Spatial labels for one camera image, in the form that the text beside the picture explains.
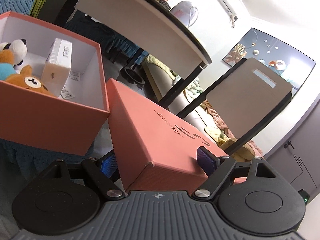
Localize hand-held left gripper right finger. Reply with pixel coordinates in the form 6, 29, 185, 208
194, 147, 278, 201

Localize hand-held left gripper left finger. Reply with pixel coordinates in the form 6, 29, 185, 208
47, 154, 126, 201

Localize pink box lid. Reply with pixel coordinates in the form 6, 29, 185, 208
106, 78, 247, 196

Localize pink cardboard box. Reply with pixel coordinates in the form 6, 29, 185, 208
0, 11, 111, 156

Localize white tissue pack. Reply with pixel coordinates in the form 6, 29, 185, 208
41, 38, 73, 97

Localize brown bear plush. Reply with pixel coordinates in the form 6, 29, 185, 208
5, 65, 57, 97

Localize orange plush with blue shirt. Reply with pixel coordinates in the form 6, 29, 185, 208
0, 50, 21, 81

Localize panda plush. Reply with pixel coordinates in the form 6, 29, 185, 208
0, 39, 28, 68

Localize grey cabinet door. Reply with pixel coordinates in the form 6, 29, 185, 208
264, 100, 320, 207

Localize beige sofa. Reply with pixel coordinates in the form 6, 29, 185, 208
142, 54, 263, 162

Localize white paper packet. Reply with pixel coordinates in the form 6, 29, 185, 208
69, 69, 82, 82
59, 87, 76, 101

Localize blue knitted chair cover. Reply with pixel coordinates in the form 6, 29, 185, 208
0, 0, 118, 191

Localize black round object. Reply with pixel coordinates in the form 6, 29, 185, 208
121, 66, 146, 86

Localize white round appliance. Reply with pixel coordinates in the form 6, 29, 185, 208
170, 0, 199, 28

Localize white desk with black top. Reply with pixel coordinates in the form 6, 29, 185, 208
74, 0, 213, 110

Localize white air conditioner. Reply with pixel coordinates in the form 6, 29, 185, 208
205, 0, 238, 28

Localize blue gold wall painting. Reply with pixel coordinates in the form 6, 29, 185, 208
222, 27, 317, 91

